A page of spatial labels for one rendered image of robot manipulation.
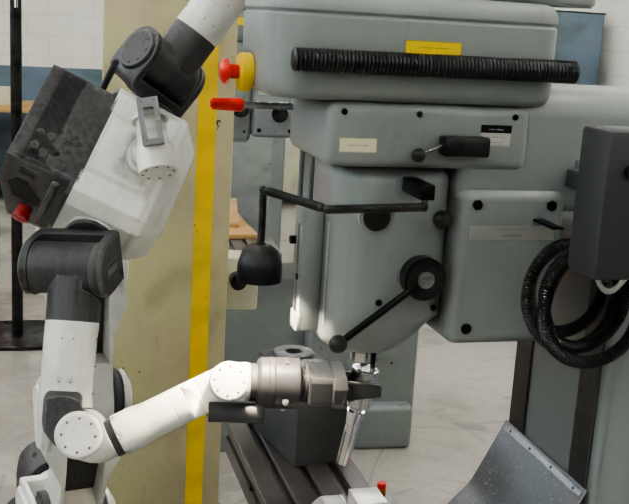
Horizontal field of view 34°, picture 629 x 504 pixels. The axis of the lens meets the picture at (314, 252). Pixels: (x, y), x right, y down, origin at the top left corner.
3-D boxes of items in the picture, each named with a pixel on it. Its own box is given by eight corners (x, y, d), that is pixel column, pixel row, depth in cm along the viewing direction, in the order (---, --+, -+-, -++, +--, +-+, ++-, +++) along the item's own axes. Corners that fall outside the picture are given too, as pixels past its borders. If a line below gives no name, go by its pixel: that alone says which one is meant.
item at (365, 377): (347, 363, 179) (339, 395, 181) (364, 374, 176) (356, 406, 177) (368, 362, 182) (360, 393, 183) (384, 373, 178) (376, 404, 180)
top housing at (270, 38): (268, 99, 150) (273, -15, 147) (234, 84, 175) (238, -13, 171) (559, 109, 163) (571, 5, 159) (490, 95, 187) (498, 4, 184)
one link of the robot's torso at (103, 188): (-33, 249, 197) (-8, 175, 167) (39, 110, 213) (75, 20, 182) (110, 313, 204) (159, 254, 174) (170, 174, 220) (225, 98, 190)
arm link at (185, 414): (236, 357, 184) (166, 391, 181) (237, 355, 175) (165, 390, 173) (252, 390, 183) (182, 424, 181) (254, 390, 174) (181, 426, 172)
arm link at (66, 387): (27, 457, 166) (39, 318, 168) (39, 451, 179) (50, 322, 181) (100, 461, 167) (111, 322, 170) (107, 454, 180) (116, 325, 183)
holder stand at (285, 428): (294, 468, 217) (299, 377, 212) (253, 428, 236) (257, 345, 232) (345, 460, 222) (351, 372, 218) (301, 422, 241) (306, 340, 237)
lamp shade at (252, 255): (228, 277, 167) (229, 239, 166) (265, 272, 171) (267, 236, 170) (252, 287, 161) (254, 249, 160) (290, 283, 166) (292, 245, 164)
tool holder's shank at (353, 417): (344, 401, 181) (330, 459, 183) (355, 409, 178) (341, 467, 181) (358, 400, 183) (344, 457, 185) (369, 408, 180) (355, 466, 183)
